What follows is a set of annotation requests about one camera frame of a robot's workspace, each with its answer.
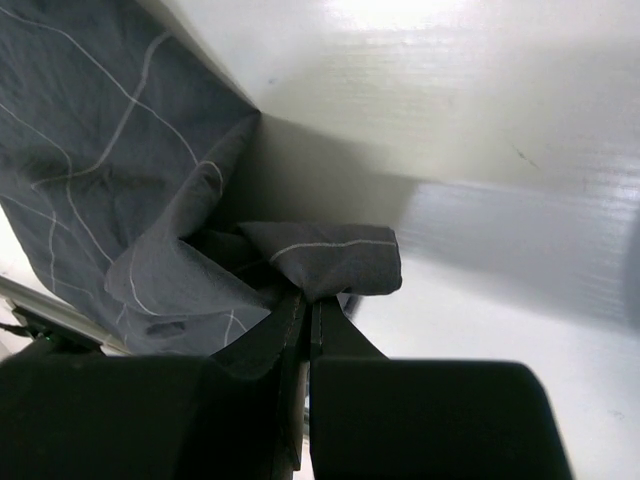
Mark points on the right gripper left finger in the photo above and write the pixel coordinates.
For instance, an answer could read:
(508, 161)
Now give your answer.
(256, 405)

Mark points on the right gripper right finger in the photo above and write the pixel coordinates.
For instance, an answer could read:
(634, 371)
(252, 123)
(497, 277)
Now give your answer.
(334, 335)

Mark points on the aluminium front rail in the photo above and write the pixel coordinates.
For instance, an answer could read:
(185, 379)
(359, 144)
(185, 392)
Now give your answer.
(58, 313)

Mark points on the dark grey checked cloth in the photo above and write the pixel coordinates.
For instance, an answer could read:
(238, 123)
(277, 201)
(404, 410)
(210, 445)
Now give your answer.
(117, 145)

